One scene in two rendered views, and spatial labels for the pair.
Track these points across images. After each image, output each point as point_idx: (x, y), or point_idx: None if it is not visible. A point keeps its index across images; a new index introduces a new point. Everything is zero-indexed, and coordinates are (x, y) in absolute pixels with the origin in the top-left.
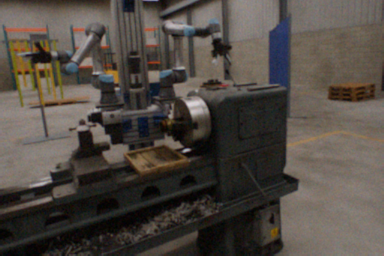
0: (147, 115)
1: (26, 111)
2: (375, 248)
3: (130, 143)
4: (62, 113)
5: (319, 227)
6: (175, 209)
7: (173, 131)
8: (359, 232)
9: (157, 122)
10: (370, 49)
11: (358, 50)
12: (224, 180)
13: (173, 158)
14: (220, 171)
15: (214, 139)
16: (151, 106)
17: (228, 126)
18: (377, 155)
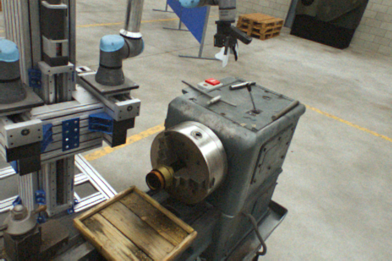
0: (79, 116)
1: None
2: (327, 257)
3: (47, 160)
4: None
5: (271, 233)
6: None
7: None
8: (309, 236)
9: (94, 125)
10: None
11: None
12: (224, 238)
13: (166, 226)
14: (222, 230)
15: (221, 188)
16: (77, 92)
17: (248, 176)
18: (300, 125)
